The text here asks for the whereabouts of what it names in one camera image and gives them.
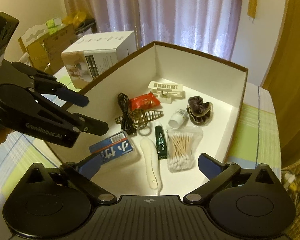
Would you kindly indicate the dark green lip balm tube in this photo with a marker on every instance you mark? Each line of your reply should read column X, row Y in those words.
column 160, row 141

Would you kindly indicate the white plastic clip holder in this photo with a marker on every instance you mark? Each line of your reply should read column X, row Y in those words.
column 166, row 92

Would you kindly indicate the dark purple velvet scrunchie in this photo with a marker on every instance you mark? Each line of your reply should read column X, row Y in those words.
column 199, row 111

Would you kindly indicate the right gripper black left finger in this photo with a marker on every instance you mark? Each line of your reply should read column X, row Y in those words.
column 80, row 174

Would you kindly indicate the white appliance carton box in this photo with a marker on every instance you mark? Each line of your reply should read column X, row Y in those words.
column 93, row 54

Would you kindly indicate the wooden door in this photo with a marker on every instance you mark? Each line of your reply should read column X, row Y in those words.
column 283, row 83

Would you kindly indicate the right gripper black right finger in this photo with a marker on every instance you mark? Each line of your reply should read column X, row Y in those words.
column 219, row 175

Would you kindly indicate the leopard print hair claw clip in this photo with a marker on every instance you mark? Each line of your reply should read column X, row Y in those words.
column 137, row 119

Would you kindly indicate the plaid tablecloth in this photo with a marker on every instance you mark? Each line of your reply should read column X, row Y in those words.
column 255, row 141

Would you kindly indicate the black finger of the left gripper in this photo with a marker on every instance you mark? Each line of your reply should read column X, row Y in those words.
column 45, row 83
column 53, row 121

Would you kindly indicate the red candy wrapper packet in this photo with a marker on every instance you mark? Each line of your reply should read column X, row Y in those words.
column 144, row 102

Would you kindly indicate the white pill bottle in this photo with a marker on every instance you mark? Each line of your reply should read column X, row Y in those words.
column 178, row 118

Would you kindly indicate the cotton swabs plastic bag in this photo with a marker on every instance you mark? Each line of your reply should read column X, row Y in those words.
column 182, row 144

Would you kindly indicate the blue toothpick plastic box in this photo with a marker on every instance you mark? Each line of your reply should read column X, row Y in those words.
column 117, row 149

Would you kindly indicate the purple sheer curtain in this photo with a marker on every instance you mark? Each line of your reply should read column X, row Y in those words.
column 209, row 26

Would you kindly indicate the brown cardboard shoe box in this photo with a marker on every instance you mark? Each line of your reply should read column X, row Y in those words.
column 216, row 80

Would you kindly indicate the brown cardboard storage box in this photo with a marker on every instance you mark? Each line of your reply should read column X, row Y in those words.
column 45, row 49

